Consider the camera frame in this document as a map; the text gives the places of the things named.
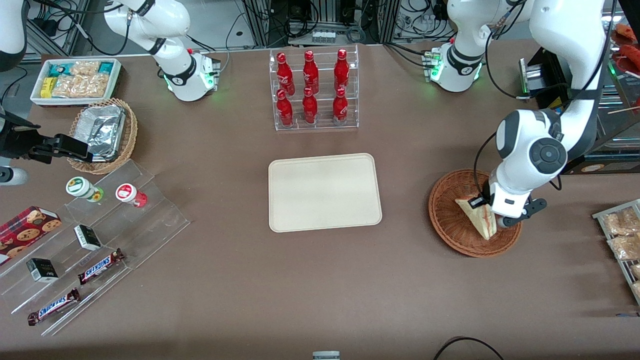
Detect red lid yogurt cup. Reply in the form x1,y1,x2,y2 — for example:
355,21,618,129
115,183,149,209

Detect small black box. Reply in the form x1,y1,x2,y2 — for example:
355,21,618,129
74,224,103,252
26,258,60,284

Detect clear acrylic step display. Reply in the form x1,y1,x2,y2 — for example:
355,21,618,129
0,159,191,337

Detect green lid yogurt cup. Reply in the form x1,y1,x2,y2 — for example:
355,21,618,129
66,176,105,203

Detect red cookie box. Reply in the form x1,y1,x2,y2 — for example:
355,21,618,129
0,206,62,267

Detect Snickers bar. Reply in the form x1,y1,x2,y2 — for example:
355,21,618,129
77,248,126,286
27,288,81,327

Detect brown round wicker basket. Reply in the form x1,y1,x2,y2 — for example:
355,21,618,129
428,169,523,259

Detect red cola bottle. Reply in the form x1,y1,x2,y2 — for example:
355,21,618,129
276,52,296,97
302,50,320,95
302,87,319,125
276,89,294,127
333,48,350,92
332,87,349,125

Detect small clear cracker bag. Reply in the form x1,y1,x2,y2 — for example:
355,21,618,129
70,60,102,77

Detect steel warmer pan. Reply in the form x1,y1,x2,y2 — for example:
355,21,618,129
597,95,640,151

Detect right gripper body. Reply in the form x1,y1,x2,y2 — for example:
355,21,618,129
0,114,40,187

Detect light tan wicker basket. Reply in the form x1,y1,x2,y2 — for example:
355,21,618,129
66,98,139,175

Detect black food warmer yellow panel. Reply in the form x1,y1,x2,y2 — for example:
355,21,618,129
537,0,640,176

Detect grey wire snack rack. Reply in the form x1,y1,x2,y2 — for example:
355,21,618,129
592,199,640,306

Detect clear acrylic bottle rack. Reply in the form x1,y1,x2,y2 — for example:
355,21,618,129
269,44,360,132

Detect large clear cracker bag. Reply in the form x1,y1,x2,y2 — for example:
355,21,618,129
52,74,110,99

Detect black cable loop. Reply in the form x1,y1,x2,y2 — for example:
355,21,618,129
432,336,506,360

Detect cream plastic tray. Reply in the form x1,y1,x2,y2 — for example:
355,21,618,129
268,153,383,234

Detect triangle sandwich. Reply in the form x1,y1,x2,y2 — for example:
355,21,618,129
455,195,498,241

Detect small grey metal box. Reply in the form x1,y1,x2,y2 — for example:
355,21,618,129
519,57,547,99

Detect white plastic snack bin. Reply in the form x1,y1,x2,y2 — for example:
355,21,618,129
30,57,123,108

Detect aluminium foil tray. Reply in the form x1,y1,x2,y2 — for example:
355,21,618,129
74,104,127,162

